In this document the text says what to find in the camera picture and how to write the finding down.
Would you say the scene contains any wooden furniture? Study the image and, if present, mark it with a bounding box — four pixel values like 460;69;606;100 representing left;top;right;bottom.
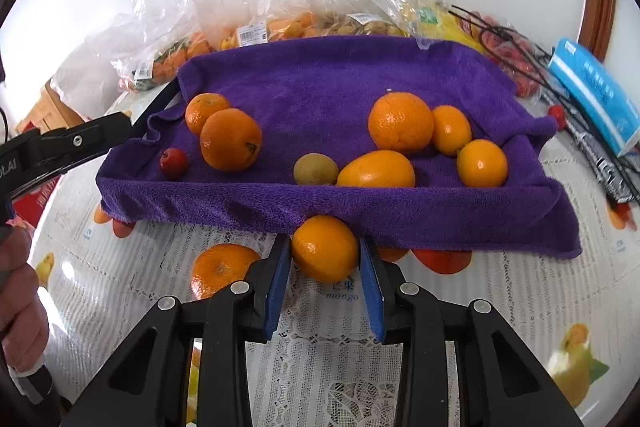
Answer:
20;82;86;134

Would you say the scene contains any yellow-green kiwi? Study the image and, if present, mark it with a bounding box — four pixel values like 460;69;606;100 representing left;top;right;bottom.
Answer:
293;153;340;186

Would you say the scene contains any large orange with stem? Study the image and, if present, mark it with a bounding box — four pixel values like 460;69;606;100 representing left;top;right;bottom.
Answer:
368;91;435;153

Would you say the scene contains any blue tissue pack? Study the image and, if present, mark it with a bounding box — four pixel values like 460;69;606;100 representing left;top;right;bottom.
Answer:
547;38;640;158

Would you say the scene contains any medium orange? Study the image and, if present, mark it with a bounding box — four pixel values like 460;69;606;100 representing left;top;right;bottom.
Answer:
199;108;263;172

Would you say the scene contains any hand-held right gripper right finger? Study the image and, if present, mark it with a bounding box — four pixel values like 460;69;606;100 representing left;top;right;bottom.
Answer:
359;234;586;427

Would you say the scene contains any clear bag of leafy tangerines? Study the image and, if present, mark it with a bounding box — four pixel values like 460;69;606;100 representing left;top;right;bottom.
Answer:
114;0;216;94

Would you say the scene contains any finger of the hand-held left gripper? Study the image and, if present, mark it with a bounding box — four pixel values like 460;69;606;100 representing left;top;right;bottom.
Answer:
40;112;132;175

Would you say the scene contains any small red fruit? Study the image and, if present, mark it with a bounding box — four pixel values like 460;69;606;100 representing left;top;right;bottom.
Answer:
159;148;189;180

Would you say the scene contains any fruit print lace tablecloth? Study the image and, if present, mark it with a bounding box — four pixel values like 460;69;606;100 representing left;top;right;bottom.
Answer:
10;97;640;427

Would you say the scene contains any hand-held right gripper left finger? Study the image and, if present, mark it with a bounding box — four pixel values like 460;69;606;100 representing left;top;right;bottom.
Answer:
60;234;292;427

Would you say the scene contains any white plastic bag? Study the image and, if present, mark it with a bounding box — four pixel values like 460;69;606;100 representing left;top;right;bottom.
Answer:
50;14;151;118

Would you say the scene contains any red fruit packet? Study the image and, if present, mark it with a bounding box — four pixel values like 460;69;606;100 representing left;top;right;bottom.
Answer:
477;19;566;130

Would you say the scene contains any tangerine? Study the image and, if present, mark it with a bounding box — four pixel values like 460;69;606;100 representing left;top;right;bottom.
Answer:
185;93;231;136

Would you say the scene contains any black wire rack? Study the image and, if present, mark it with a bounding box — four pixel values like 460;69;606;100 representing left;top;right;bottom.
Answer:
447;4;640;202

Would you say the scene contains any orange kumquat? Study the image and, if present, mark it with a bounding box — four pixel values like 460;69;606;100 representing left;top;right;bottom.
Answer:
431;105;473;157
456;139;509;188

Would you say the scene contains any small orange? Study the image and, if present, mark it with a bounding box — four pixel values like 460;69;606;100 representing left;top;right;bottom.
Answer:
336;150;416;188
291;215;360;284
190;243;262;300

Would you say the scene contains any purple towel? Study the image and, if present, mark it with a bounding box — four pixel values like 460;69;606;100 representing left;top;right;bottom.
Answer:
96;34;582;260

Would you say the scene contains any yellow plastic packet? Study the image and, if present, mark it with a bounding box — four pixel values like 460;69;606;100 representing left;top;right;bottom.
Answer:
397;2;486;54

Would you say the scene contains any black silver foil packet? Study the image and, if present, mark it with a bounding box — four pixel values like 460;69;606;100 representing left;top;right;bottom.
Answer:
570;127;636;202

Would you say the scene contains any person's left hand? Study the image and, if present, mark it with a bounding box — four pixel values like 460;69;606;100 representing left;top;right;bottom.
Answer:
0;224;51;373

